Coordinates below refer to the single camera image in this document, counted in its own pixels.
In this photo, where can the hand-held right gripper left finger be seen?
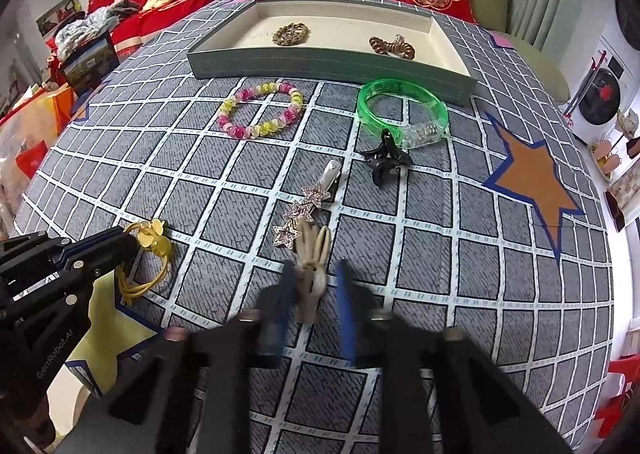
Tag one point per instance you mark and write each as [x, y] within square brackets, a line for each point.
[280, 314]

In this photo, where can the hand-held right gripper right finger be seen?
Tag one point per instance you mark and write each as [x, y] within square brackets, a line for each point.
[347, 314]

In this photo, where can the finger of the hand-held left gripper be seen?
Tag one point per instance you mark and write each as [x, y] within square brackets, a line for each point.
[100, 241]
[90, 271]

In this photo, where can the beige rabbit hair clip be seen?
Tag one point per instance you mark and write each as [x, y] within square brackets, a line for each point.
[306, 304]

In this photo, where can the grey-green jewelry tray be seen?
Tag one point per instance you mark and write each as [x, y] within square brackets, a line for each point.
[340, 28]

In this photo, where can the orange shopping bag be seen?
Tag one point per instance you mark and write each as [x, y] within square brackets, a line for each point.
[35, 123]

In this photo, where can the silver star hair clip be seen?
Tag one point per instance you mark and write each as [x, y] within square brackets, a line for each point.
[330, 173]

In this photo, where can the black claw hair clip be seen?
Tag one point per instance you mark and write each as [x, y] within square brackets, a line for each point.
[385, 156]

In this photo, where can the black picture box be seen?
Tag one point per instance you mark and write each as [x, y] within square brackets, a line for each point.
[90, 63]

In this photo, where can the green translucent bangle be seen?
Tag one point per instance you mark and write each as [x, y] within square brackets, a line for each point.
[425, 133]

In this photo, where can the pile of grey clothes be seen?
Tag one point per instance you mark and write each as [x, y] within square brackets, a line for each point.
[90, 26]

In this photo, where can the slipper rack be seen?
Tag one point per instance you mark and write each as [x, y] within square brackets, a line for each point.
[607, 158]

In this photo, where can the white washing machine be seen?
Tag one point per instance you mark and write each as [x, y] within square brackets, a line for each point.
[600, 88]

